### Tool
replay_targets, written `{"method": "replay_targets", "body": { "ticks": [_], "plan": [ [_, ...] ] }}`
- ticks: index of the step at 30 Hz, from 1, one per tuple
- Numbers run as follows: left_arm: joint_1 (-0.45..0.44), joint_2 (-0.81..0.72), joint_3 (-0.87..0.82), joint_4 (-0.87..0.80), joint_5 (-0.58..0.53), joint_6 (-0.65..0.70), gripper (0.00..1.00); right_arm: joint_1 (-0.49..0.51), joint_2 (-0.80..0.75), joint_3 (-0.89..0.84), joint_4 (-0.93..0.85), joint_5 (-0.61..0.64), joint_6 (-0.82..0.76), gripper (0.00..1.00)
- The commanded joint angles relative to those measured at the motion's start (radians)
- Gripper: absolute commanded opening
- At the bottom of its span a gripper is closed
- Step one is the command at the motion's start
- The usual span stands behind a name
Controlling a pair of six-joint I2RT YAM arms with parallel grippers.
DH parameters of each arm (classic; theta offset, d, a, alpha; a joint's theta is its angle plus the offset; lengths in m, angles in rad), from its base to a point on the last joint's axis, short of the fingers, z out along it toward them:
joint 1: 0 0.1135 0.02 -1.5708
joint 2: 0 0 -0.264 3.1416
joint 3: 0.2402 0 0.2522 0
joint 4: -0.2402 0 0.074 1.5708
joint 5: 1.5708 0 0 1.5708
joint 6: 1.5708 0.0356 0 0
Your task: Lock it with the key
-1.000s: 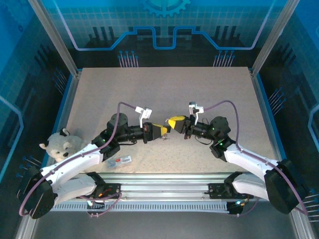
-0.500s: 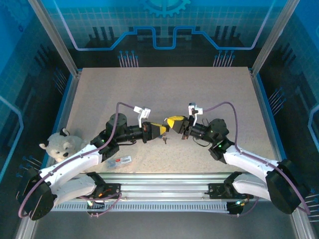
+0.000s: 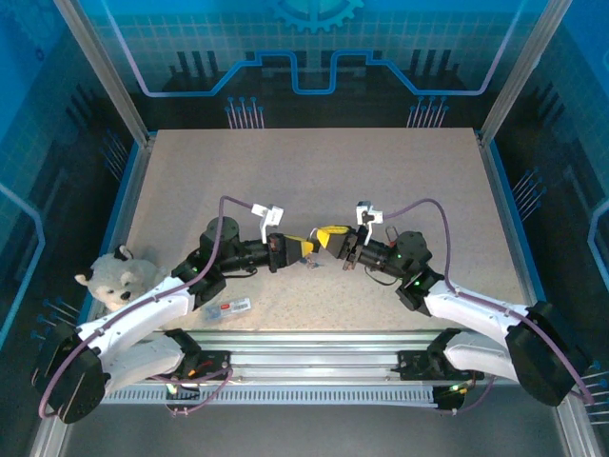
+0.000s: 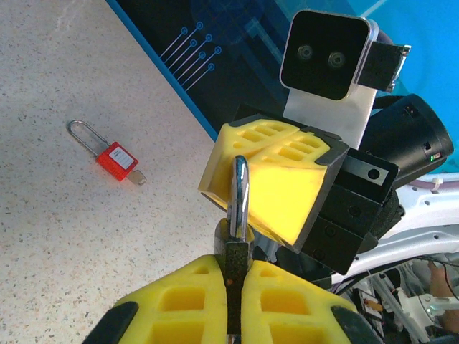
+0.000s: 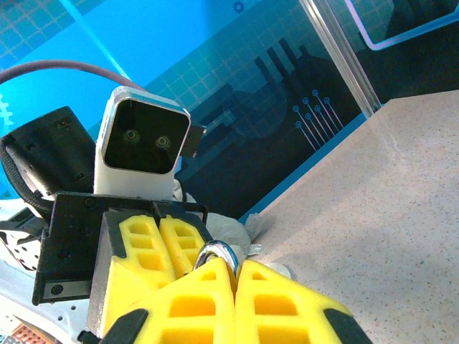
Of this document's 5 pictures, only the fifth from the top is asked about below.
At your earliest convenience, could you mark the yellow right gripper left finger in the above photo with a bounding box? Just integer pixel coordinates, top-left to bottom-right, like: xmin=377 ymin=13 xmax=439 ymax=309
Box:
xmin=102 ymin=257 xmax=237 ymax=344

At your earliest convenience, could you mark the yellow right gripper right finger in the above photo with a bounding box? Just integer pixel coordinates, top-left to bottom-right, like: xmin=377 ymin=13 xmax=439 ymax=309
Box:
xmin=235 ymin=259 xmax=374 ymax=344

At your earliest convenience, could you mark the blue padlock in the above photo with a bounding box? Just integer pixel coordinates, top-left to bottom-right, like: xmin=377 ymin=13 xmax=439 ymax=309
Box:
xmin=193 ymin=239 xmax=240 ymax=284

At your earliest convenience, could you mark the white plush toy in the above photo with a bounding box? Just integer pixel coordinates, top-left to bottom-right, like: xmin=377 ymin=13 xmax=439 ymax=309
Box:
xmin=171 ymin=178 xmax=298 ymax=284

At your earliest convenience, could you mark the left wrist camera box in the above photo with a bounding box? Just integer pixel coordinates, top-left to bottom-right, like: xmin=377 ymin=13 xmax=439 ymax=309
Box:
xmin=93 ymin=85 xmax=208 ymax=201

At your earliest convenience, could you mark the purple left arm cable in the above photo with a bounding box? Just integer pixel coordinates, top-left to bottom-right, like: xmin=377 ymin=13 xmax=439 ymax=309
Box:
xmin=0 ymin=59 xmax=144 ymax=92

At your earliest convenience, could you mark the aluminium frame post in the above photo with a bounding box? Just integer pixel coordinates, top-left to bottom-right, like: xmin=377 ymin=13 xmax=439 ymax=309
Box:
xmin=299 ymin=0 xmax=387 ymax=118

